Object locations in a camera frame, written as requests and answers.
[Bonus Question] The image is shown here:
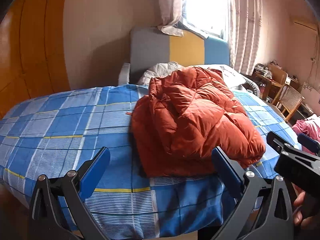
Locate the wooden desk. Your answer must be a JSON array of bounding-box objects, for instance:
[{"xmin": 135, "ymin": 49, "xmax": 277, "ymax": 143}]
[{"xmin": 251, "ymin": 62, "xmax": 288, "ymax": 101}]

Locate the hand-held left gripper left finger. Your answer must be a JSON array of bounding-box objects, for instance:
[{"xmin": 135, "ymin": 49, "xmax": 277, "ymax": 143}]
[{"xmin": 29, "ymin": 147, "xmax": 111, "ymax": 240}]

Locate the bright window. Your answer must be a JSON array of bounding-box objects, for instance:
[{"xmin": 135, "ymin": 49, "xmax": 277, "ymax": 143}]
[{"xmin": 185, "ymin": 0, "xmax": 230, "ymax": 40}]

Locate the grey ribbed cushion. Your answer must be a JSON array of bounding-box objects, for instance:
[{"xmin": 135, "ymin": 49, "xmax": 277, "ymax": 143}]
[{"xmin": 239, "ymin": 79, "xmax": 261, "ymax": 97}]

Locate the person's right hand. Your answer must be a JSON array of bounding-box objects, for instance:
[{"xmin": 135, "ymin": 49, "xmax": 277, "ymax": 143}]
[{"xmin": 292, "ymin": 189, "xmax": 320, "ymax": 231}]

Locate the orange wooden wardrobe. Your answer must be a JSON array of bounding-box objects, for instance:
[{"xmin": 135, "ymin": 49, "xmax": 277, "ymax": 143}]
[{"xmin": 0, "ymin": 0, "xmax": 72, "ymax": 120}]

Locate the pink cloth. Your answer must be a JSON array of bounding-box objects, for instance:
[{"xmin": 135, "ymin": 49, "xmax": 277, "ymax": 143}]
[{"xmin": 291, "ymin": 114, "xmax": 320, "ymax": 155}]

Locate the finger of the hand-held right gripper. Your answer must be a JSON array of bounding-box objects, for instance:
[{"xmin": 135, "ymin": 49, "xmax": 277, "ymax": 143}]
[
  {"xmin": 266, "ymin": 131, "xmax": 302, "ymax": 157},
  {"xmin": 297, "ymin": 132, "xmax": 320, "ymax": 156}
]

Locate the bed with blue plaid sheet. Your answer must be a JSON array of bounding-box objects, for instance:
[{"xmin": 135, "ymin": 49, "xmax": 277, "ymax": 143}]
[{"xmin": 0, "ymin": 84, "xmax": 303, "ymax": 240}]

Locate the white printed pillow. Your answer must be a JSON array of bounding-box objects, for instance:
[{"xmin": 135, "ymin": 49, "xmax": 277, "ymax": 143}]
[{"xmin": 200, "ymin": 64, "xmax": 247, "ymax": 91}]

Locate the pink patterned curtain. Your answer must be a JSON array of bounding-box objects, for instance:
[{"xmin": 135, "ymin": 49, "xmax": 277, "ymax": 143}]
[
  {"xmin": 157, "ymin": 0, "xmax": 191, "ymax": 27},
  {"xmin": 224, "ymin": 0, "xmax": 263, "ymax": 73}
]

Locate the grey yellow blue headboard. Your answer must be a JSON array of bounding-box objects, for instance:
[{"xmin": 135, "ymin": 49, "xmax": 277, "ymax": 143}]
[{"xmin": 129, "ymin": 26, "xmax": 231, "ymax": 85}]

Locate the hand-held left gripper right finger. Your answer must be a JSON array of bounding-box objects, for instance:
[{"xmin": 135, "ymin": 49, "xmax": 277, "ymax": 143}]
[{"xmin": 211, "ymin": 146, "xmax": 294, "ymax": 240}]

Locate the wooden rattan chair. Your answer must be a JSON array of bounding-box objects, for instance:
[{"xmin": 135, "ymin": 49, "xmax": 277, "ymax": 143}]
[{"xmin": 271, "ymin": 84, "xmax": 306, "ymax": 122}]

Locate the white bedside armrest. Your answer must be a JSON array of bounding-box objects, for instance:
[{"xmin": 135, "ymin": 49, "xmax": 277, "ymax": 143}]
[{"xmin": 118, "ymin": 62, "xmax": 131, "ymax": 85}]

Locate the orange puffer jacket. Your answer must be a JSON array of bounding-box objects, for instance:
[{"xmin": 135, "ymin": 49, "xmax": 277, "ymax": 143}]
[{"xmin": 130, "ymin": 65, "xmax": 266, "ymax": 178}]

